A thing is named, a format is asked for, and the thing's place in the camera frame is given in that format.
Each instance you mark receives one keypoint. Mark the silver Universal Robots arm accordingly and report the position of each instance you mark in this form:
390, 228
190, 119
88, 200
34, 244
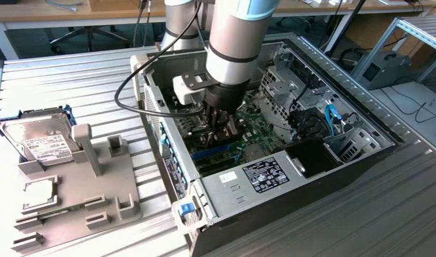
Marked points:
235, 40

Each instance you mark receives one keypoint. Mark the silver metal drive cage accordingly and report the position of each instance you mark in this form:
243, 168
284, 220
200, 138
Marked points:
286, 88

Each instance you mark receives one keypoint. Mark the silver hard disk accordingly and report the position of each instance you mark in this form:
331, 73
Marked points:
35, 136

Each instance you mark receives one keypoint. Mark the blue RAM slot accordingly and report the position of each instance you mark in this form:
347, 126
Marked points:
211, 151

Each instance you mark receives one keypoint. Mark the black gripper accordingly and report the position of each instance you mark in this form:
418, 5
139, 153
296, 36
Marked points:
224, 96

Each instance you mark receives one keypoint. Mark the blue disk caddy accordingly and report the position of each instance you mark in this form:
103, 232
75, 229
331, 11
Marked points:
70, 113

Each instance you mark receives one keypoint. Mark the blue case latch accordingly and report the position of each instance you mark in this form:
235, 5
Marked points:
187, 208

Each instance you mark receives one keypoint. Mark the grey power supply unit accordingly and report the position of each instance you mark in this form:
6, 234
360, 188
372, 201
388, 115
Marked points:
239, 187

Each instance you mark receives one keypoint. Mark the green motherboard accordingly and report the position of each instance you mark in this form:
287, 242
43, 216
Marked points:
255, 128

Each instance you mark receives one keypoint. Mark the wooden desk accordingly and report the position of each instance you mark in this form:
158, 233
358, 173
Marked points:
43, 13

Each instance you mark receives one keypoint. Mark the black office chair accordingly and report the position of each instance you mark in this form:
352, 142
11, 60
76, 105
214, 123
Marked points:
86, 33

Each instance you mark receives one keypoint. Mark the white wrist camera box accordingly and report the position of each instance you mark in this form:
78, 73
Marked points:
184, 92

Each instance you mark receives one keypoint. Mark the open black PC case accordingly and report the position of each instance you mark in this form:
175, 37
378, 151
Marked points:
310, 203

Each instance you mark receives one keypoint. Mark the grey control box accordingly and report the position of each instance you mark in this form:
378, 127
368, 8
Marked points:
383, 69

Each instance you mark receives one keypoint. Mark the grey parts rack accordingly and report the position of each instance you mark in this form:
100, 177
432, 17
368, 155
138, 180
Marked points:
82, 176

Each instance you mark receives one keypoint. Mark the silver CPU chip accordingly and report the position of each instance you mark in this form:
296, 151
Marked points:
39, 194

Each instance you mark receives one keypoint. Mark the aluminium frame table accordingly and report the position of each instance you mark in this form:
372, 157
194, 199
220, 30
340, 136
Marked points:
420, 29

